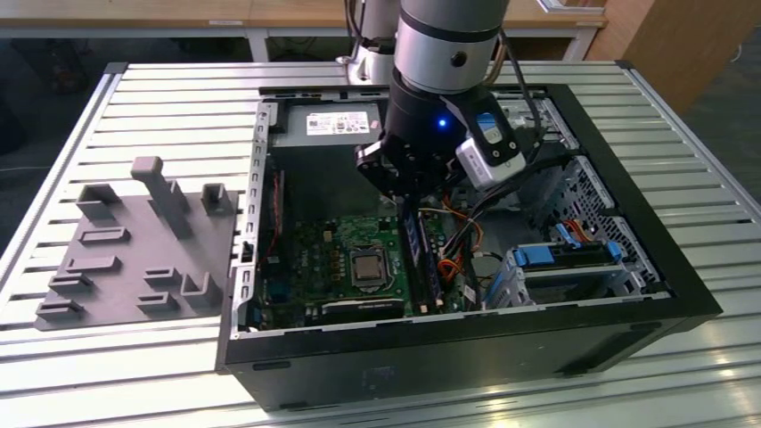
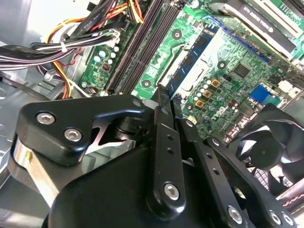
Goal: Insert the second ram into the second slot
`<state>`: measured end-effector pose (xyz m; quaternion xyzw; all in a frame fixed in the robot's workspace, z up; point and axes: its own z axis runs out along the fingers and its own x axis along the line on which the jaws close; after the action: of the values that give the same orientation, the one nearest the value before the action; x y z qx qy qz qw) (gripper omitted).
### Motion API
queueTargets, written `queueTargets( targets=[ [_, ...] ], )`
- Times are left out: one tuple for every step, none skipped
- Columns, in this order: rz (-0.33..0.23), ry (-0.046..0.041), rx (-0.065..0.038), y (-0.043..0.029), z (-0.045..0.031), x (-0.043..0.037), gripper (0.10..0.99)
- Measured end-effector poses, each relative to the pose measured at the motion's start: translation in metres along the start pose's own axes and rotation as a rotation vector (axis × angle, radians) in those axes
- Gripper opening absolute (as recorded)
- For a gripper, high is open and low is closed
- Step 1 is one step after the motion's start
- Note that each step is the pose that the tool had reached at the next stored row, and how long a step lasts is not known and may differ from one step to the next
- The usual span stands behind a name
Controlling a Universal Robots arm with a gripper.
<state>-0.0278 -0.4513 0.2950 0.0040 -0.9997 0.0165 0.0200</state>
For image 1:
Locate CPU socket metal cover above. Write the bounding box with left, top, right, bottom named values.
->
left=347, top=243, right=393, bottom=295

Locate thick black cable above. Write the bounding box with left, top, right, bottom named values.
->
left=467, top=155, right=573, bottom=220

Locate silver CPU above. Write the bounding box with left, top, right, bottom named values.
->
left=353, top=256, right=387, bottom=283

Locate blue data cable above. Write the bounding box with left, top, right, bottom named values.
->
left=553, top=222, right=582, bottom=250

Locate orange wire bundle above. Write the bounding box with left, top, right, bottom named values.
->
left=437, top=257, right=472, bottom=282

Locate metal drive cage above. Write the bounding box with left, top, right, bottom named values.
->
left=491, top=93, right=578, bottom=179

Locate grey parts rack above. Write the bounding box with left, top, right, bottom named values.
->
left=33, top=155, right=247, bottom=333

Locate black camera cable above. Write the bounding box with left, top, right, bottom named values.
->
left=497, top=30, right=549, bottom=173

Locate brown wooden cabinet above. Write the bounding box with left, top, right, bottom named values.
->
left=584, top=0, right=761, bottom=113

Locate orange data cable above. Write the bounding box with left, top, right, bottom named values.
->
left=565, top=218, right=598, bottom=245

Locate green motherboard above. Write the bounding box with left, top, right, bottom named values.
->
left=259, top=211, right=472, bottom=331

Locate black open PC case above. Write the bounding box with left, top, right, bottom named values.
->
left=213, top=83, right=724, bottom=414

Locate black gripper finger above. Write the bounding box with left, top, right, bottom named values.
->
left=413, top=152, right=469, bottom=201
left=353, top=141, right=416, bottom=211

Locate dark RAM stick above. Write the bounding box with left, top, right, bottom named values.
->
left=415, top=212, right=445, bottom=313

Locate black graphics card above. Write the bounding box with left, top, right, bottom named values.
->
left=319, top=297, right=407, bottom=321

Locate blue disk carrier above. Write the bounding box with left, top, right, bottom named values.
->
left=513, top=243, right=624, bottom=270

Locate red wire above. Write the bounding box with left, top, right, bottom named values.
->
left=267, top=172, right=285, bottom=251

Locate metal disk bay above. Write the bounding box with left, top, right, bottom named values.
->
left=502, top=243, right=662, bottom=309

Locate grey power supply unit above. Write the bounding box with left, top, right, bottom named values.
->
left=268, top=102, right=392, bottom=216

